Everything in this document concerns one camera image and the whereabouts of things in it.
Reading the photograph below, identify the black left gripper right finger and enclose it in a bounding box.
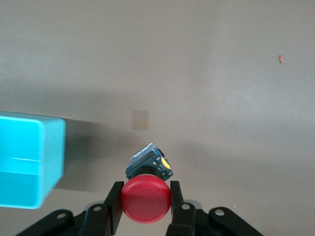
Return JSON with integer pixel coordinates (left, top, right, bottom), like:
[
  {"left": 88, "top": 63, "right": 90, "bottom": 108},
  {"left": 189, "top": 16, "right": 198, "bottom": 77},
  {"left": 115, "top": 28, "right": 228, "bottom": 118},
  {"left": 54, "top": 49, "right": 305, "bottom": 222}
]
[{"left": 166, "top": 180, "right": 265, "bottom": 236}]

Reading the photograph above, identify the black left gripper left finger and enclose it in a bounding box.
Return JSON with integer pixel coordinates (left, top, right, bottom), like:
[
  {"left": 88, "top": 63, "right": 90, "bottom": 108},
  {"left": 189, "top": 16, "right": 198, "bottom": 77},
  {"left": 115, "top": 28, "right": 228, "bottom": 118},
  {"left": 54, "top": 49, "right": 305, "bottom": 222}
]
[{"left": 14, "top": 181, "right": 125, "bottom": 236}]

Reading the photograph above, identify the red push button switch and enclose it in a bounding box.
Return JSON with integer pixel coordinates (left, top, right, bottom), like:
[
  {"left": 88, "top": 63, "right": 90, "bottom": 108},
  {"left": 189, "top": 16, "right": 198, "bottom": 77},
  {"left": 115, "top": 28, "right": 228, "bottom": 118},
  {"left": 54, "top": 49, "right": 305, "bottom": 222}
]
[{"left": 120, "top": 142, "right": 174, "bottom": 224}]

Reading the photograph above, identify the cyan plastic box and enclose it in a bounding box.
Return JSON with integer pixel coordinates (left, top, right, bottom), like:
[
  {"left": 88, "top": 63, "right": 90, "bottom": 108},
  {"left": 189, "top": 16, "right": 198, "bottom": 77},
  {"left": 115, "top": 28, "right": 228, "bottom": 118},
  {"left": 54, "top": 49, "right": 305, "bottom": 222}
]
[{"left": 0, "top": 110, "right": 66, "bottom": 210}]

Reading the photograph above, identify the brown tape patch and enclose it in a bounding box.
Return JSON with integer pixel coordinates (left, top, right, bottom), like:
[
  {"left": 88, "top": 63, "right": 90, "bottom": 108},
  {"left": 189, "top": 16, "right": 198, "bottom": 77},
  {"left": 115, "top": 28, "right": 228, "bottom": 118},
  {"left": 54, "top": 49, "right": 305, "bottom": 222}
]
[{"left": 132, "top": 110, "right": 149, "bottom": 130}]

